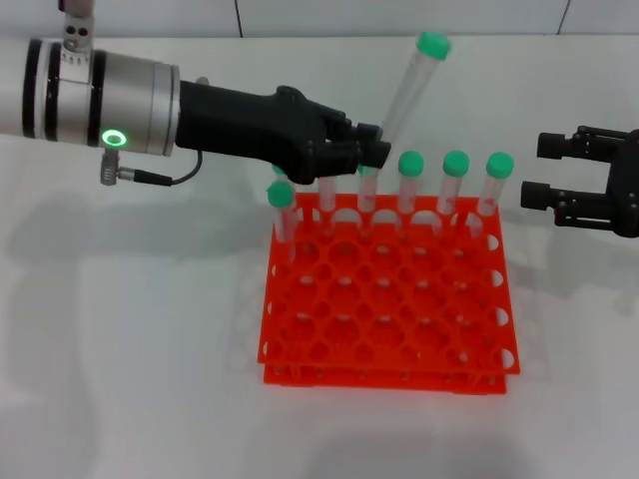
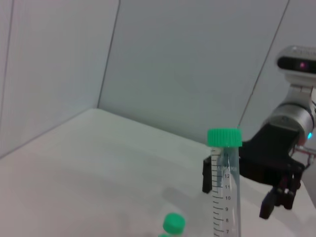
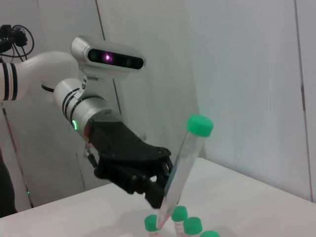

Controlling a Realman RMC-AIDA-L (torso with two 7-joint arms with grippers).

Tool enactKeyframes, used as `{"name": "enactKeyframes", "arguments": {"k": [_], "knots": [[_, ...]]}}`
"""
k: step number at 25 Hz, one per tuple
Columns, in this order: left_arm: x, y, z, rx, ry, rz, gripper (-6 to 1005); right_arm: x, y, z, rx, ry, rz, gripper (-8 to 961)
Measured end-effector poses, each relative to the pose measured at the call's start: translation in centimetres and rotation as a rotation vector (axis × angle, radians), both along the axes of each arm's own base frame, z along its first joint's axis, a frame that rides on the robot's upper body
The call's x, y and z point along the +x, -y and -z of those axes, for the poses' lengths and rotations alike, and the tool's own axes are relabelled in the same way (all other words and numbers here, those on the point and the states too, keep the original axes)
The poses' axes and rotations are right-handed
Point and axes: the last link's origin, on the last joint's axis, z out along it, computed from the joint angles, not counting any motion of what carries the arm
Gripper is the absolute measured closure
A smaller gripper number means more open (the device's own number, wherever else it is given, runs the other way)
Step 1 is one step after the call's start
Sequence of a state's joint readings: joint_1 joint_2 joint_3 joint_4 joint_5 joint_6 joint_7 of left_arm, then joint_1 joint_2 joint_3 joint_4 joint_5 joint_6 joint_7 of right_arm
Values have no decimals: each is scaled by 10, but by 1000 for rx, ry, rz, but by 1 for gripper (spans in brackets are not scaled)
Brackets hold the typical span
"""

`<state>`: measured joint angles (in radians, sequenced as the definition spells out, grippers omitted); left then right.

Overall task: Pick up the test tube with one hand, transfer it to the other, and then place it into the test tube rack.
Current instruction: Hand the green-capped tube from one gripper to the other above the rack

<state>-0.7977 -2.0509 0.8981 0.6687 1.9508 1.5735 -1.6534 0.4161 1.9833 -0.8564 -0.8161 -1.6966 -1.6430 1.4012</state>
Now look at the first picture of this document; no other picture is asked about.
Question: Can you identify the silver camera mount bracket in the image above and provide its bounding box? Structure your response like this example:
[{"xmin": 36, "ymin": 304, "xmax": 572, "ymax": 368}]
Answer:
[{"xmin": 58, "ymin": 0, "xmax": 96, "ymax": 56}]

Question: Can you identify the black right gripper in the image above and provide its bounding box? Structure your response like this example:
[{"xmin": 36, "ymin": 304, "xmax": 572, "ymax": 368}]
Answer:
[{"xmin": 518, "ymin": 125, "xmax": 639, "ymax": 239}]

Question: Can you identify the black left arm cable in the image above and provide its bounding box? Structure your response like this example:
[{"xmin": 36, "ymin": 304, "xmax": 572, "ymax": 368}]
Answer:
[{"xmin": 101, "ymin": 148, "xmax": 205, "ymax": 189}]

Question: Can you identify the orange test tube rack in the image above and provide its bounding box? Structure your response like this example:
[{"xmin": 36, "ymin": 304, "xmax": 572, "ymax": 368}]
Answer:
[{"xmin": 257, "ymin": 192, "xmax": 522, "ymax": 396}]

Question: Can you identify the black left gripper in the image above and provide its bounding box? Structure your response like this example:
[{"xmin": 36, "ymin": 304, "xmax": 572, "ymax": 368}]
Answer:
[{"xmin": 174, "ymin": 79, "xmax": 393, "ymax": 187}]

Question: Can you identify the green-capped clear test tube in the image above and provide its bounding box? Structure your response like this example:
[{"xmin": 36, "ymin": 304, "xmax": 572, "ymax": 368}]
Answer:
[
  {"xmin": 318, "ymin": 175, "xmax": 340, "ymax": 236},
  {"xmin": 356, "ymin": 167, "xmax": 381, "ymax": 236},
  {"xmin": 473, "ymin": 152, "xmax": 515, "ymax": 236},
  {"xmin": 397, "ymin": 150, "xmax": 425, "ymax": 236},
  {"xmin": 436, "ymin": 150, "xmax": 471, "ymax": 236},
  {"xmin": 267, "ymin": 180, "xmax": 297, "ymax": 260},
  {"xmin": 376, "ymin": 31, "xmax": 453, "ymax": 146},
  {"xmin": 271, "ymin": 163, "xmax": 302, "ymax": 226}
]

